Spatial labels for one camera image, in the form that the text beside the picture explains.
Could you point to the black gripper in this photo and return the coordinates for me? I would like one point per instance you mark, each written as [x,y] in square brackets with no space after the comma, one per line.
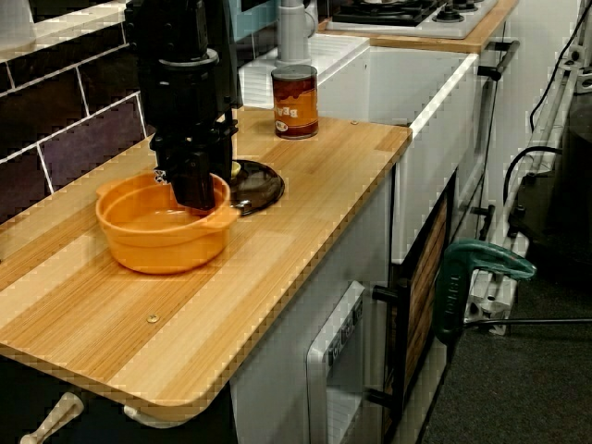
[185,102]

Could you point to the brown lid with yellow knob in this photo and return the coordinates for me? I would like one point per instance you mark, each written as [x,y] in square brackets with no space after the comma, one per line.
[263,185]

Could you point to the orange plastic pot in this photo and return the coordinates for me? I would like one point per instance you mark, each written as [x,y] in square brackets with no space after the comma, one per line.
[162,240]

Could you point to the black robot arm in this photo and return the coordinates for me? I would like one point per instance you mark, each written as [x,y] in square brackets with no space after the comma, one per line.
[176,28]

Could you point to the brown beans can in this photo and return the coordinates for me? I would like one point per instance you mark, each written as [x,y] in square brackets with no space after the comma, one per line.
[296,102]

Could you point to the grey curved faucet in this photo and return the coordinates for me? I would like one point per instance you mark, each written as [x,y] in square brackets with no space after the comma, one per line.
[293,32]

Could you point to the white kitchen cabinet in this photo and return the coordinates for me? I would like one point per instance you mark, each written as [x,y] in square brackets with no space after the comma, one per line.
[287,370]

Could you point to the grey dispenser panel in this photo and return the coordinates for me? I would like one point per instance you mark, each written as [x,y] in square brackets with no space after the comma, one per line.
[337,351]

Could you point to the white sink unit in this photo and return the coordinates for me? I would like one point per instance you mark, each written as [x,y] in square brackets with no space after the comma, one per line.
[416,78]

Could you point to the white plastic jar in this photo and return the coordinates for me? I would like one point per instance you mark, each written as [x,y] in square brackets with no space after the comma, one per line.
[16,23]

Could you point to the wooden cabinet door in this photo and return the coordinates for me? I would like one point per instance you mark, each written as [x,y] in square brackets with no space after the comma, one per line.
[425,296]

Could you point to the white stove top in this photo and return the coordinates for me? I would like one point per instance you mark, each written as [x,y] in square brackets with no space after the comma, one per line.
[407,16]

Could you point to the white wooden peg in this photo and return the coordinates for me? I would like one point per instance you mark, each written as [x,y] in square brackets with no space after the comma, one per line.
[51,418]
[148,418]

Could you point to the thin black rod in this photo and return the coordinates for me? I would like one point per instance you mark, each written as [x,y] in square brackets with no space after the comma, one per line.
[532,321]

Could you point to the black bulky equipment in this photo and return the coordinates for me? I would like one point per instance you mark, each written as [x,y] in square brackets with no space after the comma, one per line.
[569,185]

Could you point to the aluminium frame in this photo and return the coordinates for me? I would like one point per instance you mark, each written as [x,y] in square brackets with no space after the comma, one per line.
[522,208]

